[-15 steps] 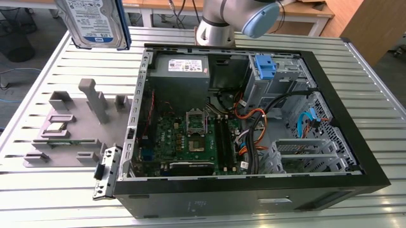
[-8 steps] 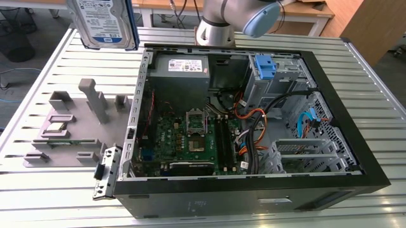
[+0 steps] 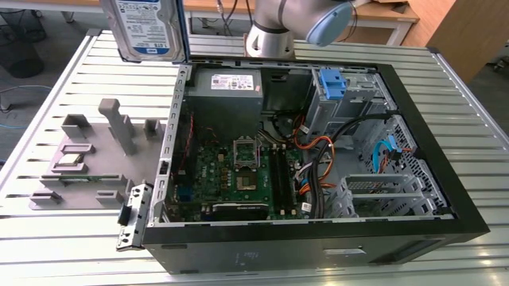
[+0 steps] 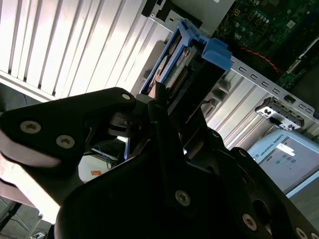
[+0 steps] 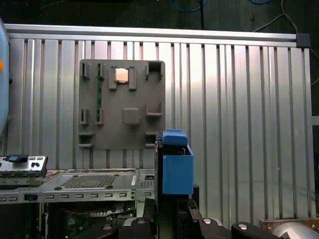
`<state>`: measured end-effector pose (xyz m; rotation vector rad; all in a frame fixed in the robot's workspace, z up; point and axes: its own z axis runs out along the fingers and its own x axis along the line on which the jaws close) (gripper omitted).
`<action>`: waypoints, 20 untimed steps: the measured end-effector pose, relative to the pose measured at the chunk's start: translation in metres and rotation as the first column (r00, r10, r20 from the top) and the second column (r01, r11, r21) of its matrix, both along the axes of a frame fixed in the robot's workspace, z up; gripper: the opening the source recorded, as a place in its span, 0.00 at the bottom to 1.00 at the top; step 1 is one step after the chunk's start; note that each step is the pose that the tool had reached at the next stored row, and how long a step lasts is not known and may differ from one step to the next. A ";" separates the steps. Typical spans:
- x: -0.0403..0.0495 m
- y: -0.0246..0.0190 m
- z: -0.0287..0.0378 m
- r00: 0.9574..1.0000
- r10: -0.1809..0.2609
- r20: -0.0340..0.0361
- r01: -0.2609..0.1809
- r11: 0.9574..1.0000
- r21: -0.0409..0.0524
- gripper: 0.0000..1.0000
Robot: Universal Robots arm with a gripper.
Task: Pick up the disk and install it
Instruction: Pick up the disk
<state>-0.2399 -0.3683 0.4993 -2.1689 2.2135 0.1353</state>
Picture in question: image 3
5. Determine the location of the green RAM stick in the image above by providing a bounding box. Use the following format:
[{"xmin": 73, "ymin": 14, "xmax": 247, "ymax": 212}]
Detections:
[{"xmin": 58, "ymin": 175, "xmax": 104, "ymax": 183}]

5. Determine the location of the black cable bundle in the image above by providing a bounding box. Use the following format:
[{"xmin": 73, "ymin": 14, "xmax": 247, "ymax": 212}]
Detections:
[{"xmin": 307, "ymin": 110, "xmax": 398, "ymax": 220}]

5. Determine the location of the grey power supply unit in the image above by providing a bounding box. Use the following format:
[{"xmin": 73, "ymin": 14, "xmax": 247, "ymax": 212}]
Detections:
[{"xmin": 185, "ymin": 67, "xmax": 265, "ymax": 132}]

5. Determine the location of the metal socket cover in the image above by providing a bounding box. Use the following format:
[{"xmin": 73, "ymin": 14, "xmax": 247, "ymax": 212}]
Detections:
[{"xmin": 232, "ymin": 135, "xmax": 261, "ymax": 172}]

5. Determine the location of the blue data wire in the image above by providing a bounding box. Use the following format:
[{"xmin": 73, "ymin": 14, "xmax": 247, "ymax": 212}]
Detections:
[{"xmin": 372, "ymin": 135, "xmax": 396, "ymax": 173}]

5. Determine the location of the silver hinged card bracket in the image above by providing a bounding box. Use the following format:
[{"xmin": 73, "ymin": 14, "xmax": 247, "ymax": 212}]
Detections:
[{"xmin": 114, "ymin": 182, "xmax": 154, "ymax": 251}]

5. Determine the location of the wooden cabinet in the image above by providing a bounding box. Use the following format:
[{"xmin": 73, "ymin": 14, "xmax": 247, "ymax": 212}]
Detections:
[{"xmin": 400, "ymin": 0, "xmax": 509, "ymax": 86}]

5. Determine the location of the power wire with black plug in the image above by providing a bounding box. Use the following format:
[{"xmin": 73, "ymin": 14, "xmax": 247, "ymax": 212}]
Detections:
[{"xmin": 380, "ymin": 147, "xmax": 416, "ymax": 175}]

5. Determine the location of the hard disk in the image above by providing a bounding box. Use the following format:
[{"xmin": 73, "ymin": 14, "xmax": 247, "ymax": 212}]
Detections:
[{"xmin": 101, "ymin": 0, "xmax": 188, "ymax": 64}]

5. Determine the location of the silver drive cage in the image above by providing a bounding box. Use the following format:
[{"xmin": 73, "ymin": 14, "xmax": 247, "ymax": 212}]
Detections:
[{"xmin": 305, "ymin": 67, "xmax": 396, "ymax": 141}]

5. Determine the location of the black RAM slot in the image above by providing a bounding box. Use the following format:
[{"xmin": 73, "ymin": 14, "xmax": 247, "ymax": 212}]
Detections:
[
  {"xmin": 268, "ymin": 144, "xmax": 284, "ymax": 216},
  {"xmin": 279, "ymin": 144, "xmax": 297, "ymax": 216}
]

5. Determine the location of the silver CPU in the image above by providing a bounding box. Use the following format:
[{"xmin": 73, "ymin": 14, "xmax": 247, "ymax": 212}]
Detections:
[{"xmin": 57, "ymin": 154, "xmax": 84, "ymax": 166}]

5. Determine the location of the yellow black wire bundle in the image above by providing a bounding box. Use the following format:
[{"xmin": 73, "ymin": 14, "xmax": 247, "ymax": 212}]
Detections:
[{"xmin": 256, "ymin": 128, "xmax": 297, "ymax": 147}]

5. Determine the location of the CPU socket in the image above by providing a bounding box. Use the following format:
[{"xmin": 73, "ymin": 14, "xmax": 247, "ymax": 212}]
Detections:
[{"xmin": 233, "ymin": 175, "xmax": 257, "ymax": 191}]

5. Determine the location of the blue floor cable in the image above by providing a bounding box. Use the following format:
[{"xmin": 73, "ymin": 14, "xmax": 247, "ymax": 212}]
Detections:
[{"xmin": 0, "ymin": 85, "xmax": 53, "ymax": 129}]

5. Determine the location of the grey parts rack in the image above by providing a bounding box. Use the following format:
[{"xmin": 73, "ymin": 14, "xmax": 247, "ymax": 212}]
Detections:
[{"xmin": 29, "ymin": 98, "xmax": 168, "ymax": 211}]

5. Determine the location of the black mesh trash bin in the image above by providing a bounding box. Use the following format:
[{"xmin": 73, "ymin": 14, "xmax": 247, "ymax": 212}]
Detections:
[{"xmin": 0, "ymin": 25, "xmax": 45, "ymax": 79}]

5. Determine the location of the black PC case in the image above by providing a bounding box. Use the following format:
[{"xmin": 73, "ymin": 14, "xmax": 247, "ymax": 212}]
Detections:
[{"xmin": 140, "ymin": 54, "xmax": 490, "ymax": 275}]

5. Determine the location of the blue plastic drive latch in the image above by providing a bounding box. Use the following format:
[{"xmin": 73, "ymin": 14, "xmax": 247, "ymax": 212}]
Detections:
[{"xmin": 319, "ymin": 69, "xmax": 347, "ymax": 101}]

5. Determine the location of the green motherboard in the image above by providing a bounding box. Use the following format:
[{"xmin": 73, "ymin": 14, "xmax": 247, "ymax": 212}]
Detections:
[{"xmin": 164, "ymin": 142, "xmax": 315, "ymax": 223}]

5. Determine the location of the silver disk bay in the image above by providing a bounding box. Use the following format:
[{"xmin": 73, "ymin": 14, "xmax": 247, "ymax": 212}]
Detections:
[{"xmin": 339, "ymin": 174, "xmax": 452, "ymax": 218}]

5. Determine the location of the black graphics card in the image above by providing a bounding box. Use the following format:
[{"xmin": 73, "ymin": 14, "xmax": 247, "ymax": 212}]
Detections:
[{"xmin": 200, "ymin": 202, "xmax": 269, "ymax": 222}]

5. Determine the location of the orange red wire bundle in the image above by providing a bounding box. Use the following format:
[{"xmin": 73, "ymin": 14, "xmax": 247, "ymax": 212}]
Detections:
[{"xmin": 293, "ymin": 119, "xmax": 336, "ymax": 191}]

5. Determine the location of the black case fan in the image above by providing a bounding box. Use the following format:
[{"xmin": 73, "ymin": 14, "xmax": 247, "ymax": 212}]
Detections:
[{"xmin": 173, "ymin": 111, "xmax": 196, "ymax": 179}]

